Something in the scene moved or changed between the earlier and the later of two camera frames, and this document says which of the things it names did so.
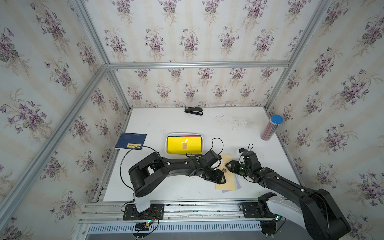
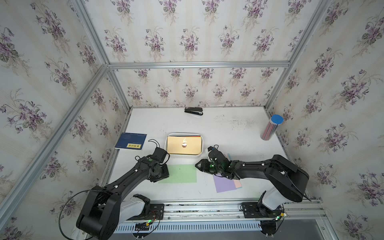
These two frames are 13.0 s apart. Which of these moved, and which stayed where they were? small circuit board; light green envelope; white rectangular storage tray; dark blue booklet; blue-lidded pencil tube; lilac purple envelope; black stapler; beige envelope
Moved: beige envelope; light green envelope; lilac purple envelope
Stayed: small circuit board; black stapler; dark blue booklet; blue-lidded pencil tube; white rectangular storage tray
